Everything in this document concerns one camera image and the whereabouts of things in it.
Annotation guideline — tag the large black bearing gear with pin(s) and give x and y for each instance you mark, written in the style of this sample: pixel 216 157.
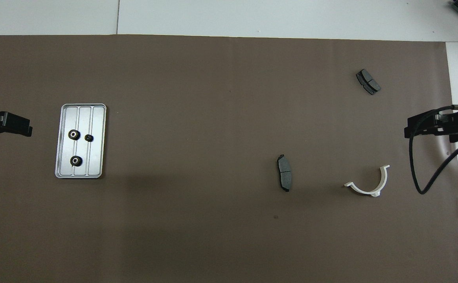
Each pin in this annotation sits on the large black bearing gear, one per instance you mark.
pixel 74 135
pixel 76 160

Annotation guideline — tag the small black bearing gear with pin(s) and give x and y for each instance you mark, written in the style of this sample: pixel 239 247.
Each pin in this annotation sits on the small black bearing gear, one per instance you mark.
pixel 89 137

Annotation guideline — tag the silver metal tray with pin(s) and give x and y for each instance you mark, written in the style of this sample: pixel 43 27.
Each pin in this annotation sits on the silver metal tray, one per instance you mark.
pixel 82 118

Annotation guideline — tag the short dark brake pad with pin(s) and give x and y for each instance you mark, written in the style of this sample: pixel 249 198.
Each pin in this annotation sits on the short dark brake pad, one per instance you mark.
pixel 368 81

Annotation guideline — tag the long dark brake pad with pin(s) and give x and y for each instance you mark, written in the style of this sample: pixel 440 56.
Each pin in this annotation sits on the long dark brake pad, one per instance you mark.
pixel 285 175

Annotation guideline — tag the brown paper mat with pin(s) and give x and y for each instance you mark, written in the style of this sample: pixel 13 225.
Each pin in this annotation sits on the brown paper mat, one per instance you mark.
pixel 213 118

